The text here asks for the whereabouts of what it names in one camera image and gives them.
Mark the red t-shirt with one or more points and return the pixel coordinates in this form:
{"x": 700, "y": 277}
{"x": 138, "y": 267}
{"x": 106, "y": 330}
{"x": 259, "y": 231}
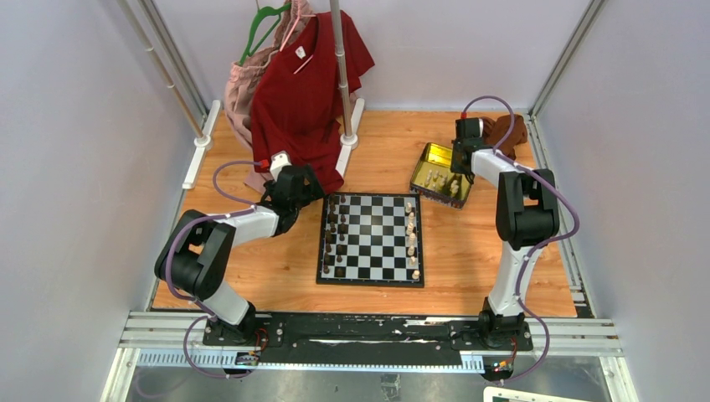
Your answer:
{"x": 297, "y": 104}

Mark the brown crumpled cloth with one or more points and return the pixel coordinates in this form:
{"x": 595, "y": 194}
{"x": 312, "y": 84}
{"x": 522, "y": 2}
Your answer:
{"x": 495, "y": 130}

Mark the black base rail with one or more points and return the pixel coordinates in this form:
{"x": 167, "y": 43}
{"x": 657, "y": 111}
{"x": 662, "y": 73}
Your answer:
{"x": 363, "y": 339}

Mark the pink garment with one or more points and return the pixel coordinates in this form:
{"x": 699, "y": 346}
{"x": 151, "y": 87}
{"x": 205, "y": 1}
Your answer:
{"x": 246, "y": 75}

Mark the metal clothes rack pole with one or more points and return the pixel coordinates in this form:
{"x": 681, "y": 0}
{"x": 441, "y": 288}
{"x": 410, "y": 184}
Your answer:
{"x": 340, "y": 54}

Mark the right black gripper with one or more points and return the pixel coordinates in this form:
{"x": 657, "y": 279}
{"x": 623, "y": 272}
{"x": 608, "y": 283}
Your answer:
{"x": 455, "y": 167}

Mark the black white chessboard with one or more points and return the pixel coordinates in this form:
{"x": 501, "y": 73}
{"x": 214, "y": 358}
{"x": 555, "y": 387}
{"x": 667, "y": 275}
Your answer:
{"x": 371, "y": 239}

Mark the green clothes hanger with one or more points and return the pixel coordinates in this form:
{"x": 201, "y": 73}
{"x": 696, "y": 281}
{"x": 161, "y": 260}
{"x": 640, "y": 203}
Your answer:
{"x": 263, "y": 24}

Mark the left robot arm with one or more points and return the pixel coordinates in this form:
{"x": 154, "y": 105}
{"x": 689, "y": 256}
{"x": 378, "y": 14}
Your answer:
{"x": 193, "y": 262}

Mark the white rack base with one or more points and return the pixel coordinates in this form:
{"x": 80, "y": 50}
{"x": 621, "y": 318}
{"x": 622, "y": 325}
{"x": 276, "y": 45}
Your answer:
{"x": 349, "y": 139}

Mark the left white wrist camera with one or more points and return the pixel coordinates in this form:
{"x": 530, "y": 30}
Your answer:
{"x": 279, "y": 161}

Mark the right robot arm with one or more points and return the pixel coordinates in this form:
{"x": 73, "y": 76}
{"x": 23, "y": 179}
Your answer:
{"x": 526, "y": 216}

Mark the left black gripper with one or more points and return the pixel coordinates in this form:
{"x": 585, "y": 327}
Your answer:
{"x": 311, "y": 191}

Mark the gold metal tin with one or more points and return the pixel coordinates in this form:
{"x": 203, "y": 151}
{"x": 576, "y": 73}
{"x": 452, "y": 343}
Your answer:
{"x": 433, "y": 179}

